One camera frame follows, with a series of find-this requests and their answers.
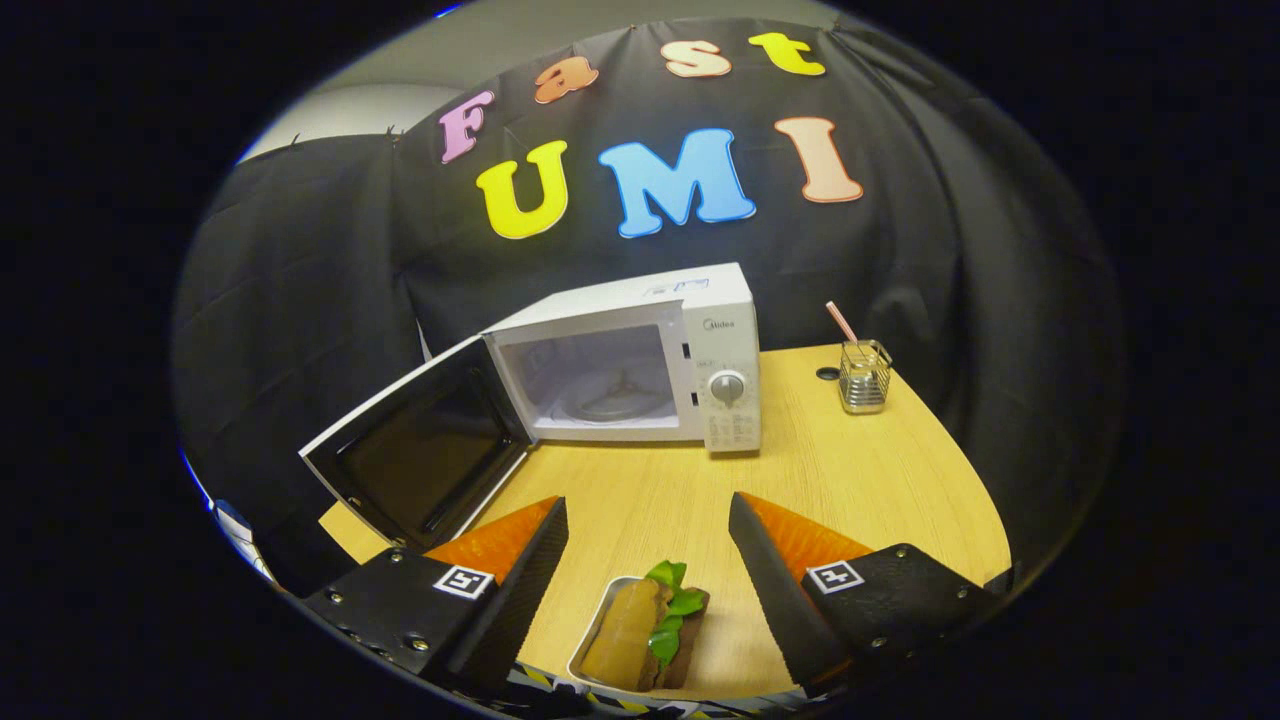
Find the wire mesh utensil holder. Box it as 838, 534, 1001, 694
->
838, 339, 894, 416

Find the white microwave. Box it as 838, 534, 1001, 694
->
298, 262, 763, 553

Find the white rectangular tray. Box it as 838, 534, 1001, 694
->
566, 575, 661, 696

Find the lettuce sandwich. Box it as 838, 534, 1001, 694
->
580, 560, 711, 693

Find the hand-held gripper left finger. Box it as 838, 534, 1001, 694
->
300, 496, 570, 701

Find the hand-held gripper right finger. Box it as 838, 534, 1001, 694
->
727, 491, 1001, 696

